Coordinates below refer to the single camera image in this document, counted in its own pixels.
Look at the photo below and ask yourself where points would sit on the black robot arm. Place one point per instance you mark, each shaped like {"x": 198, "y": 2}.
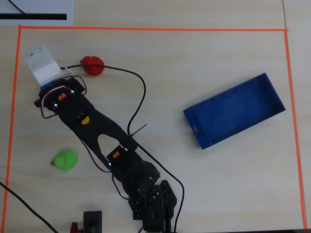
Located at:
{"x": 126, "y": 165}

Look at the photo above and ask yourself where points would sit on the blue open box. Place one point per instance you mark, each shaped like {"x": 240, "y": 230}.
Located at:
{"x": 233, "y": 111}

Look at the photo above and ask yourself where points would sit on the black strip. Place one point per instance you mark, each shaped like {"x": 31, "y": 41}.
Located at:
{"x": 34, "y": 16}

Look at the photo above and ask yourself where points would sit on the black zip tie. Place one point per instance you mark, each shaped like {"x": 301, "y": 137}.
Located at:
{"x": 139, "y": 128}

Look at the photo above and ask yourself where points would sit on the red toy fruit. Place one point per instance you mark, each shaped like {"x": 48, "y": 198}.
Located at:
{"x": 93, "y": 66}

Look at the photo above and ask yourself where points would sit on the black table clamp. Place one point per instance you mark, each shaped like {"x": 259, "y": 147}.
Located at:
{"x": 92, "y": 221}

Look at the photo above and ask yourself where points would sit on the green toy fruit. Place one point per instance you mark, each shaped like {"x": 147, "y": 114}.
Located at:
{"x": 65, "y": 160}

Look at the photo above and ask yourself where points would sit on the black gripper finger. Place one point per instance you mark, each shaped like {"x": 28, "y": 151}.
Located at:
{"x": 37, "y": 103}

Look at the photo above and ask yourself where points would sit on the orange tape strip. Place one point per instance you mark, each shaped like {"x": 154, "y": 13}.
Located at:
{"x": 295, "y": 131}
{"x": 12, "y": 116}
{"x": 155, "y": 29}

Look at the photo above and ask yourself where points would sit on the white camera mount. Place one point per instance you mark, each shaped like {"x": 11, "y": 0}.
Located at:
{"x": 42, "y": 65}

